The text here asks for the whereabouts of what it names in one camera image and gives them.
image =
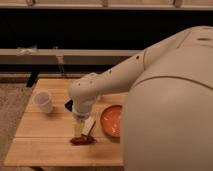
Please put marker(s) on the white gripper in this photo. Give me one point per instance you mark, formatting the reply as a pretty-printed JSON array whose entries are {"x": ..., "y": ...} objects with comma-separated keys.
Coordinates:
[{"x": 81, "y": 111}]

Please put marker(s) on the dark red pepper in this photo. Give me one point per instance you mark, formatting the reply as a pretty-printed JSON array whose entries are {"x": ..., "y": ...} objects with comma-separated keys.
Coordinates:
[{"x": 82, "y": 140}]

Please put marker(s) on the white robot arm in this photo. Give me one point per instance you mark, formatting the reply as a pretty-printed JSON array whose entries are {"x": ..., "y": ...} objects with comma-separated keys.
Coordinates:
[{"x": 167, "y": 118}]

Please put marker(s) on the orange plate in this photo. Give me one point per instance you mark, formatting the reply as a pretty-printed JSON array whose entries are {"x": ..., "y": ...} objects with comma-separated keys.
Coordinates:
[{"x": 110, "y": 120}]

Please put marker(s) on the white plastic cup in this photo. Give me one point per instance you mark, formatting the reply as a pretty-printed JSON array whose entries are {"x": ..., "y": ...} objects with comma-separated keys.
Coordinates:
[{"x": 43, "y": 101}]

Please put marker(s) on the grey metal rail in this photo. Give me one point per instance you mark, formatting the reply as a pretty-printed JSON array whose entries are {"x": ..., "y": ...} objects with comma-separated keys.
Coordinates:
[{"x": 62, "y": 56}]

